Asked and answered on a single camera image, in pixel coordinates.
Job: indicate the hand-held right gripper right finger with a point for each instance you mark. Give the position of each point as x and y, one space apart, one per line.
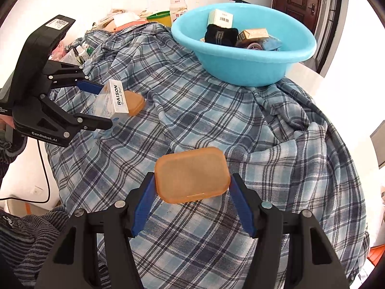
243 207

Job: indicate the black framed glass door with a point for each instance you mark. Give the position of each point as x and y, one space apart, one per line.
331 21

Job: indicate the black knitted cloth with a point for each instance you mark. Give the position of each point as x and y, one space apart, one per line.
219 34

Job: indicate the yellow blue carton box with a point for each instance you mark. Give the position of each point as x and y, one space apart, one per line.
218 16

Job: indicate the white pale blue carton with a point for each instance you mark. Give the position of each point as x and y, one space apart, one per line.
115 96

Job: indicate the blue plastic basin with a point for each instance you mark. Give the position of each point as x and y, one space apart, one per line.
240 66

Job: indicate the small white bottle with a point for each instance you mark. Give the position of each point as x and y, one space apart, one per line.
87 51

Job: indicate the white wall socket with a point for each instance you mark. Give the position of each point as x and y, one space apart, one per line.
37 190

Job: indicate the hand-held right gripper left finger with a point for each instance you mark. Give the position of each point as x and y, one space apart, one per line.
144 204

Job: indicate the gold box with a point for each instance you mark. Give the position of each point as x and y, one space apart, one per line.
252 33

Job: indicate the blue plaid cloth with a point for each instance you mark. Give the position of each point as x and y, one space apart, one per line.
210 120

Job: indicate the light blue packet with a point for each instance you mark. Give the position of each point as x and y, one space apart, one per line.
272 44

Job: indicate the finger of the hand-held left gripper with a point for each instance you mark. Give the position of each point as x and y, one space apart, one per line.
96 124
90 87

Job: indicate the red cap milk bottle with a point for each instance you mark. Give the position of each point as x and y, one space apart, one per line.
178 9

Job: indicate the yellow green plastic container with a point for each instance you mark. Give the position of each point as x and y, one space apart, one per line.
161 18

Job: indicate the person's striped grey sweater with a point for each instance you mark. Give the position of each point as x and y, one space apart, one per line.
30 240

